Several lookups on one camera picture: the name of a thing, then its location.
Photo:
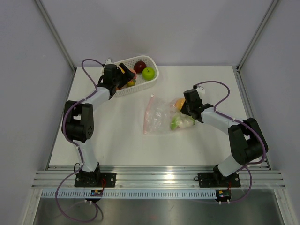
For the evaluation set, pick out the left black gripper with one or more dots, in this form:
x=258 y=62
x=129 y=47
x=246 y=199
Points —
x=125 y=79

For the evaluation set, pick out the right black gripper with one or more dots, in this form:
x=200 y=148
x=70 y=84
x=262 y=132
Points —
x=183 y=110

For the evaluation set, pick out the fake pink peach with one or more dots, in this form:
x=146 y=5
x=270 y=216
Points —
x=132 y=76

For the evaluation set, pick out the fake round orange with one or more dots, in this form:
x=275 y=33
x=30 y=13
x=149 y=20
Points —
x=179 y=103

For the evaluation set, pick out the fake purple fruit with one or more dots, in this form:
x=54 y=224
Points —
x=139 y=66

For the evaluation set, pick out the fake yellow mango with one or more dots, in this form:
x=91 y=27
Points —
x=131 y=83

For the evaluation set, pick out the fake green apple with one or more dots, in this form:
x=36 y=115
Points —
x=148 y=74

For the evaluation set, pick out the clear zip top bag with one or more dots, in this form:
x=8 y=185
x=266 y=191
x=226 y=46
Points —
x=158 y=115

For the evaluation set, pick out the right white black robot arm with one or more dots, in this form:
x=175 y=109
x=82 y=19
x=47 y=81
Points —
x=246 y=140

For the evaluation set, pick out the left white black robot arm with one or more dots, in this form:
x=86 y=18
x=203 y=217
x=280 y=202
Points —
x=78 y=125

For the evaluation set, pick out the white perforated plastic basket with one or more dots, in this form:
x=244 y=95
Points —
x=140 y=83

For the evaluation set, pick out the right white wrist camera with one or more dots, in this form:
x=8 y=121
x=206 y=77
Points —
x=199 y=89

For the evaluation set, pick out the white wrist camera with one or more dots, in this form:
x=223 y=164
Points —
x=108 y=62
x=199 y=89

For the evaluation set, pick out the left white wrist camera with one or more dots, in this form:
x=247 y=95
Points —
x=108 y=62

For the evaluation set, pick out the left aluminium frame post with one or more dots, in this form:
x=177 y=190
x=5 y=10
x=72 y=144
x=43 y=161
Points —
x=48 y=21

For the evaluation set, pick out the aluminium frame post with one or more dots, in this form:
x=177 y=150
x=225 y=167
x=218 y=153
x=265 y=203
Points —
x=258 y=32
x=48 y=21

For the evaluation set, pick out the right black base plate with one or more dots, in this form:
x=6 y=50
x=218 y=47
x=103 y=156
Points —
x=210 y=180

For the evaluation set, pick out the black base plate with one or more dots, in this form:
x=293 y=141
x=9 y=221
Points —
x=93 y=180
x=210 y=180

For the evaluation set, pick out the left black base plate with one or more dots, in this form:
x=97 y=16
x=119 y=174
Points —
x=93 y=180

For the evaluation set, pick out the aluminium mounting rail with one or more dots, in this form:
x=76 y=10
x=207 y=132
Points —
x=159 y=177

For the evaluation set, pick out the right aluminium frame post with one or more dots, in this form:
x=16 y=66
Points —
x=258 y=32

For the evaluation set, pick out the white slotted cable duct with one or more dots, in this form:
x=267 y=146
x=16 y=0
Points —
x=130 y=194

